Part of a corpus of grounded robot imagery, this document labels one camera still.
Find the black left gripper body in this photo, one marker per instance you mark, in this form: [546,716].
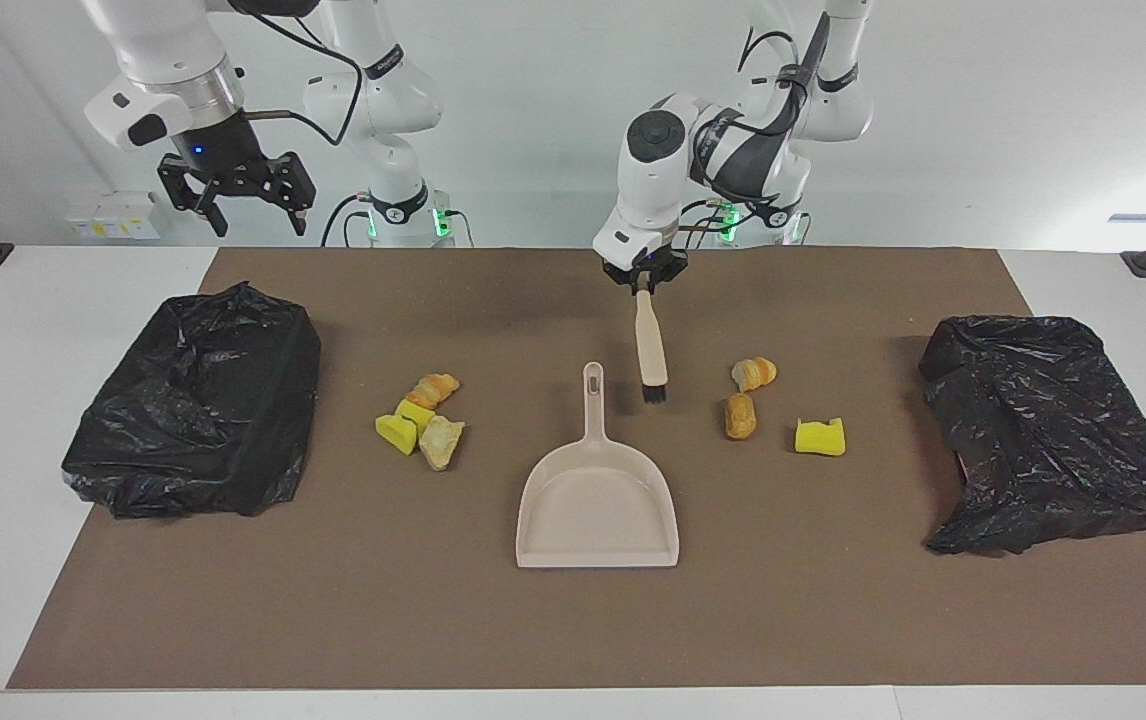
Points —
[648,265]

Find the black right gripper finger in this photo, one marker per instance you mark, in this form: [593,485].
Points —
[293,188]
[188,185]

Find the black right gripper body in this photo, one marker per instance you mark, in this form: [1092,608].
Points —
[228,155]

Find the beige hand brush black bristles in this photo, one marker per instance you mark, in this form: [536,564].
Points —
[648,345]

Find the ridged tan bread slice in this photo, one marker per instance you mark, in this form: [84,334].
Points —
[755,374]

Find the brown bread roll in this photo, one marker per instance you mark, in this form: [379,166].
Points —
[741,416]

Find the notched yellow sponge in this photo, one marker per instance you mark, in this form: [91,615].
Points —
[819,438]

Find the orange striped croissant piece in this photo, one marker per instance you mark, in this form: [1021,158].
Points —
[433,389]

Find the beige plastic dustpan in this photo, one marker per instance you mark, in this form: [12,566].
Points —
[598,510]

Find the pale bread chunk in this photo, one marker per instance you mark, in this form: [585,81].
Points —
[441,443]

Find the yellow sponge with green pad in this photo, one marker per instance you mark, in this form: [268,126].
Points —
[415,413]

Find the yellow sponge wedge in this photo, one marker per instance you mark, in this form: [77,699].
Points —
[393,433]

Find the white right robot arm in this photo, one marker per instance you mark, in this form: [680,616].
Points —
[163,50]

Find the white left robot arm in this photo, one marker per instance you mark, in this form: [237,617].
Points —
[653,190]

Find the black trash bag bin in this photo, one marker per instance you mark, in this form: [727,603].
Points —
[1043,440]
[193,420]

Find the brown table mat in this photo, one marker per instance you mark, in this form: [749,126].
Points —
[573,620]

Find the white wall socket box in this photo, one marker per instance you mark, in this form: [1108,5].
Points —
[113,218]

